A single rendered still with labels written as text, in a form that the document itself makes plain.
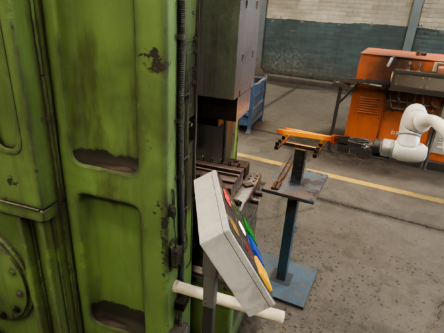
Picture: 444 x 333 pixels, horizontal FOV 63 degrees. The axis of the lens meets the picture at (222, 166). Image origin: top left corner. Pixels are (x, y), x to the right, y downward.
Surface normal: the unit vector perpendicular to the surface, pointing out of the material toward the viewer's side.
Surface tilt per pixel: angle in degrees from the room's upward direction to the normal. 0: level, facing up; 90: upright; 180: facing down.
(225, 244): 90
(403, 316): 0
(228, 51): 90
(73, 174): 90
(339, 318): 0
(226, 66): 90
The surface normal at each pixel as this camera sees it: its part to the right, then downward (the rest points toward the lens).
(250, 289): 0.11, 0.41
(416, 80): -0.43, 0.34
